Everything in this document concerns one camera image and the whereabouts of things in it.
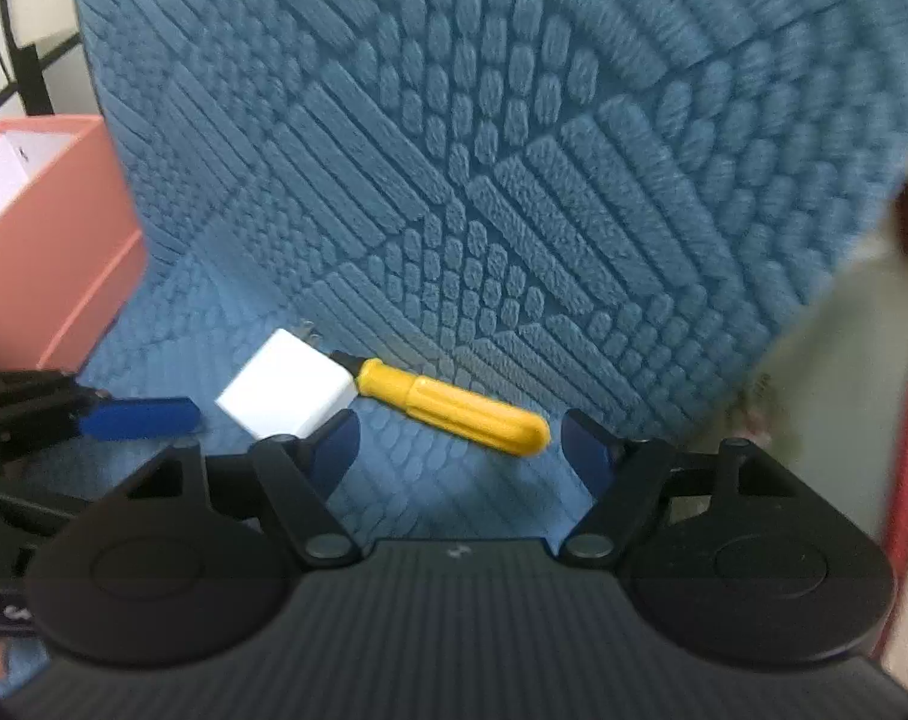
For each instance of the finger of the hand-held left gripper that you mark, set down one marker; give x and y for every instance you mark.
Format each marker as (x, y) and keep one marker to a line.
(138, 418)

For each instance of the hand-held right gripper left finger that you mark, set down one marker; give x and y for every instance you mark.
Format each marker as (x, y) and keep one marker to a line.
(334, 450)

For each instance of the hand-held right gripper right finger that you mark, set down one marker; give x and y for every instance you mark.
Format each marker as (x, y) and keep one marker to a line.
(585, 450)

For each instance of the white charger plug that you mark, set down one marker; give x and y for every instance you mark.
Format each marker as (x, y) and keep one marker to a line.
(289, 386)

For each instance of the yellow screwdriver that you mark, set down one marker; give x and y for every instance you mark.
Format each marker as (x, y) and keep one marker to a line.
(454, 409)

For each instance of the pink cardboard box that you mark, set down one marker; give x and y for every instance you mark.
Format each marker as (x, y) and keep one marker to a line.
(56, 240)

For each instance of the printed blanket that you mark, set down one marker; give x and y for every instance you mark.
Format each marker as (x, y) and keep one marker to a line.
(836, 405)

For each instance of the blue textured cushion mat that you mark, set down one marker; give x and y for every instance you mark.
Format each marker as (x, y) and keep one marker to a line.
(461, 127)

